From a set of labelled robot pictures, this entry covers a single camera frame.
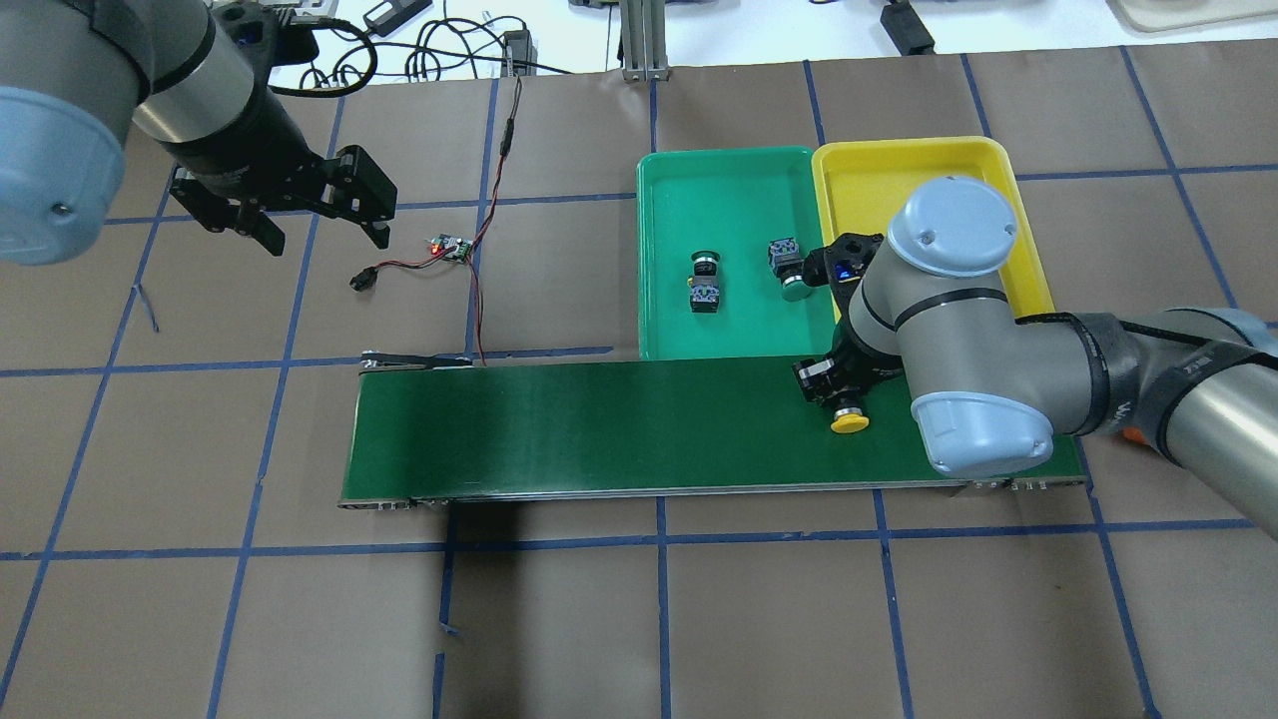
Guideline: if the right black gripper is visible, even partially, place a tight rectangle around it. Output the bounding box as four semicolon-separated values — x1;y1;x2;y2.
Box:
794;232;904;407

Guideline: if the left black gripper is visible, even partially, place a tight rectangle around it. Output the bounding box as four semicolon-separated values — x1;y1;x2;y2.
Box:
167;1;397;258

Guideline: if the green push button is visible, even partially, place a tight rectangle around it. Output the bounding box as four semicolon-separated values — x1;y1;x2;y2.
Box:
688;250;722;314
767;238;815;304

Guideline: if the orange cylinder labelled 4680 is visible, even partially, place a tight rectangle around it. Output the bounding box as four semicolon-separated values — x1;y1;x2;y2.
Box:
1121;427;1150;446

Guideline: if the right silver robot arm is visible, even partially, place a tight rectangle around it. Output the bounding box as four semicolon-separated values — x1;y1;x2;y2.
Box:
794;176;1277;535

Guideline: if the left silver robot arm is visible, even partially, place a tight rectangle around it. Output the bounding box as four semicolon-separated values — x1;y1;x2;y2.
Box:
1;1;397;266

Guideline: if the black power connector plug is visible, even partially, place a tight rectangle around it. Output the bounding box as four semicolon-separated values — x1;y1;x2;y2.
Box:
348;266;380;292

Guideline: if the small controller circuit board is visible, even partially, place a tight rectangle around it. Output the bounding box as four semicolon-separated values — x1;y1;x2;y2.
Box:
427;234;475;264

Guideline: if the green tray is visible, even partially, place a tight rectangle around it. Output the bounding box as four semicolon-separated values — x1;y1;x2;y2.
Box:
636;146;835;360

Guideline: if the yellow tray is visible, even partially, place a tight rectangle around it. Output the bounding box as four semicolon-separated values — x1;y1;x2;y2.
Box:
814;137;1071;361

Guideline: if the green conveyor belt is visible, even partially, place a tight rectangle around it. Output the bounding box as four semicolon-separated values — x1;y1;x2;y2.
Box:
337;345;1089;512

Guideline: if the black power adapter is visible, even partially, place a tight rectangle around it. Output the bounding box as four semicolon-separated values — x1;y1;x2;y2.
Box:
498;29;537;77

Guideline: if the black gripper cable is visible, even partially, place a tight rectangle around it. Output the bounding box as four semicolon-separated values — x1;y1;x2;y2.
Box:
270;15;378;100

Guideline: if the red black wire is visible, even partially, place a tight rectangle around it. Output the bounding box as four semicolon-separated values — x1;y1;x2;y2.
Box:
369;78;525;367

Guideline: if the aluminium frame post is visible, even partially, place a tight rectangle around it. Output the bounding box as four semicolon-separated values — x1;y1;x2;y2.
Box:
619;0;670;83

